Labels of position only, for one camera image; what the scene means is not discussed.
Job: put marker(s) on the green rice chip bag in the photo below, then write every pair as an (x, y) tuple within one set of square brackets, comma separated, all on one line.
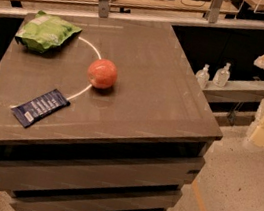
[(45, 32)]

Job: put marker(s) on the red apple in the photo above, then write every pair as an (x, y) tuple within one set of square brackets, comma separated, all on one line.
[(102, 74)]

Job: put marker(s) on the clear sanitizer bottle right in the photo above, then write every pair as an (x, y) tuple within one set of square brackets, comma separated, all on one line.
[(222, 75)]

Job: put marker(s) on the clear sanitizer bottle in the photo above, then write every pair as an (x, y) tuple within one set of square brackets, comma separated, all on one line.
[(202, 76), (222, 75)]

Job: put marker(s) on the clear sanitizer bottle left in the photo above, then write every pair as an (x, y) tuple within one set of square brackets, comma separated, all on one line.
[(202, 76)]

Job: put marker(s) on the grey drawer cabinet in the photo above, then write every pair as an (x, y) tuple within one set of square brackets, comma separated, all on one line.
[(112, 176)]

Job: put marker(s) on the blue snack bar wrapper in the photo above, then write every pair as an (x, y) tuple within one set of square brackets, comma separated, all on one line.
[(42, 106)]

